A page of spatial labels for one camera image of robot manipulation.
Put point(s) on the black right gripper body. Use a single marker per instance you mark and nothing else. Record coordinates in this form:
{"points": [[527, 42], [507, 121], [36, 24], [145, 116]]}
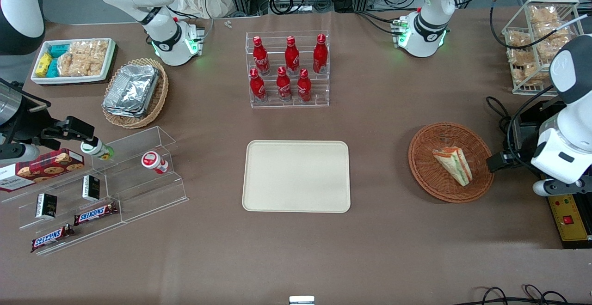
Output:
{"points": [[28, 121]]}

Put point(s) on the triangle sandwich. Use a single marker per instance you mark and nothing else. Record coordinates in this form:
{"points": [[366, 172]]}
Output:
{"points": [[455, 164]]}

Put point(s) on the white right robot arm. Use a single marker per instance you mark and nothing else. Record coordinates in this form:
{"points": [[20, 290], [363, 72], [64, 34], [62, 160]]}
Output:
{"points": [[164, 37]]}

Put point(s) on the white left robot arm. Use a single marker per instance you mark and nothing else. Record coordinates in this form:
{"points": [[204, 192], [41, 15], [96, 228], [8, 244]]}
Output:
{"points": [[425, 32]]}

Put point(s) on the white rectangular snack tray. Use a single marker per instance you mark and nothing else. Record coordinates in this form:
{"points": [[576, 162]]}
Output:
{"points": [[74, 80]]}

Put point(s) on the brown wicker basket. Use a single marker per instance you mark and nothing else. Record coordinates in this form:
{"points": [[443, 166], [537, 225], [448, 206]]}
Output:
{"points": [[430, 175]]}

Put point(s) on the light wicker basket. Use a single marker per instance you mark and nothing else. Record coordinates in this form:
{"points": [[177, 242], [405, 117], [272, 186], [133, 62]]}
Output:
{"points": [[159, 97]]}

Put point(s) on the beige plastic tray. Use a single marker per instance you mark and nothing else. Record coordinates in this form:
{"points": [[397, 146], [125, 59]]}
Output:
{"points": [[296, 176]]}

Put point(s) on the green capped small bottle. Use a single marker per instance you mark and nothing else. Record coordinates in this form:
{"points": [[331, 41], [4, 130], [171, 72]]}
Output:
{"points": [[95, 149]]}

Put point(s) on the black fryer appliance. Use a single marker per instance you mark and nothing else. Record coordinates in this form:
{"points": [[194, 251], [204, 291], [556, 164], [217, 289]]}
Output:
{"points": [[525, 131]]}

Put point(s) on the aluminium foil container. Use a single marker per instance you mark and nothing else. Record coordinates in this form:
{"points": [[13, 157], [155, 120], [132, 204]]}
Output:
{"points": [[132, 88], [122, 113]]}

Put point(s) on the red tartan cookie box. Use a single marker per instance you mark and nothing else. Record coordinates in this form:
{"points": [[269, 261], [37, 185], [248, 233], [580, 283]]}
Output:
{"points": [[46, 166]]}

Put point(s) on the teal snack packet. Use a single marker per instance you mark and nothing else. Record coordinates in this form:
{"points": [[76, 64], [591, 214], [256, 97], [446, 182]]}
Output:
{"points": [[59, 50], [53, 68]]}

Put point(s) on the yellow snack packet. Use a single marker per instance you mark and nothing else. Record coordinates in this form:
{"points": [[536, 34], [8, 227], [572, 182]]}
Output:
{"points": [[44, 64]]}

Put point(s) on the small black box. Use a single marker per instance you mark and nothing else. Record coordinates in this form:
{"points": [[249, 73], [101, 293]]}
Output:
{"points": [[46, 205], [91, 188]]}

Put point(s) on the rice cracker bag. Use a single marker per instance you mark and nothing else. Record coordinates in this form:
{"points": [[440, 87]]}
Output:
{"points": [[95, 55], [69, 64]]}

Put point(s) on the yellow control panel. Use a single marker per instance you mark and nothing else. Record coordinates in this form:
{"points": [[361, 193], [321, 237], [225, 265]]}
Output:
{"points": [[571, 222]]}

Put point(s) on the clear acrylic stepped shelf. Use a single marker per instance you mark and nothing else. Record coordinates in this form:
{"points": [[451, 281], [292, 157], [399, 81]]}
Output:
{"points": [[148, 194], [69, 203]]}

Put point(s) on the red capped small bottle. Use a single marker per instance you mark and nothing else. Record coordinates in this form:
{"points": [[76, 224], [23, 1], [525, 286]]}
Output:
{"points": [[152, 161]]}

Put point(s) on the fried snack bag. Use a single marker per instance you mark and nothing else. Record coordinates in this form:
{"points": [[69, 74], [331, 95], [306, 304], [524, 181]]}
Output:
{"points": [[519, 40], [547, 48], [551, 30], [520, 57], [527, 75], [543, 14]]}

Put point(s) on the snickers chocolate bar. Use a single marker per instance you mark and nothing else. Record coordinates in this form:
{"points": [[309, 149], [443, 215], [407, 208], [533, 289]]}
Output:
{"points": [[52, 237], [95, 213]]}

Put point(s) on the red cola bottle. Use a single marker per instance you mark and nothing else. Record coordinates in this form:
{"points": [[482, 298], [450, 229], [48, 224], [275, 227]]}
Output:
{"points": [[320, 55], [283, 84], [260, 57], [291, 57], [257, 86], [304, 87]]}

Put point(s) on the clear acrylic bottle rack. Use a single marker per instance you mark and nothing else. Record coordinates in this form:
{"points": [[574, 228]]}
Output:
{"points": [[289, 104]]}

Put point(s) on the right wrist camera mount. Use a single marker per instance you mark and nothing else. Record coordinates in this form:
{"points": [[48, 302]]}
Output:
{"points": [[21, 152]]}

